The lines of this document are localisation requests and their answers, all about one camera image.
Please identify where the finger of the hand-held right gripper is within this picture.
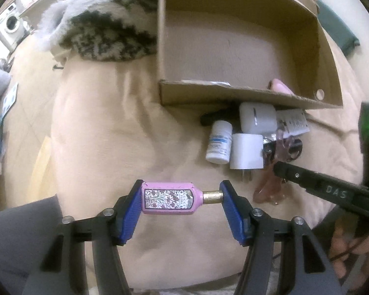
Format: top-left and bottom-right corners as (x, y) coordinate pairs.
(273, 161), (369, 219)

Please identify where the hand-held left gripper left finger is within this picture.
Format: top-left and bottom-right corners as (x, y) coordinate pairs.
(23, 180), (145, 295)

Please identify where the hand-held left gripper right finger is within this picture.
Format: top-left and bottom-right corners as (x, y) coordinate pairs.
(219, 181), (348, 295)

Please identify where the pink floral perfume bottle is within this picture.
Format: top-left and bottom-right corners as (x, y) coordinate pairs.
(141, 182), (224, 216)

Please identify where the black hair tie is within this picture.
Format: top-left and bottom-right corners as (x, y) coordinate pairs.
(283, 138), (303, 162)

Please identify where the white charger plug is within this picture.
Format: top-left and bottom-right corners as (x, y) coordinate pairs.
(230, 133), (264, 183)

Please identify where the white pill bottle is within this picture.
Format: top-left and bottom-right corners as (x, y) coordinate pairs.
(205, 120), (233, 164)

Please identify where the white earbuds case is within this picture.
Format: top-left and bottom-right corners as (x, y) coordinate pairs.
(239, 102), (278, 136)

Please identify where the brown cardboard box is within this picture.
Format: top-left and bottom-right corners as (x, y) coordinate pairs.
(156, 0), (344, 110)

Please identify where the person's right hand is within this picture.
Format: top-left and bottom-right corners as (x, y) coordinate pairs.
(329, 217), (369, 285)

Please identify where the white printed label tag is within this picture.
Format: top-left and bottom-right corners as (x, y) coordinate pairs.
(275, 108), (310, 137)

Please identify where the black stick-shaped object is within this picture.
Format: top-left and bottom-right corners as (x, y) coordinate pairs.
(201, 106), (242, 126)

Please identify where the pale pink rounded object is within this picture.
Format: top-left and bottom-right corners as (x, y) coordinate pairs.
(268, 78), (294, 96)

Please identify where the person's grey trouser leg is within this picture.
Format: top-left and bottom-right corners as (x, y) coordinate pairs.
(0, 195), (91, 295)

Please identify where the dark green cushion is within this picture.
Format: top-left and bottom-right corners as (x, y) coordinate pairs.
(315, 0), (360, 57)

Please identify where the blue and white booklet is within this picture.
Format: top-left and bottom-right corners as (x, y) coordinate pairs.
(0, 82), (19, 119)

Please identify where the fluffy grey patterned blanket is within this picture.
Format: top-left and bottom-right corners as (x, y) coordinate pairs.
(34, 0), (159, 63)

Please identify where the white washing machine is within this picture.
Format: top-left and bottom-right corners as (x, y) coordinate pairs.
(0, 4), (30, 44)

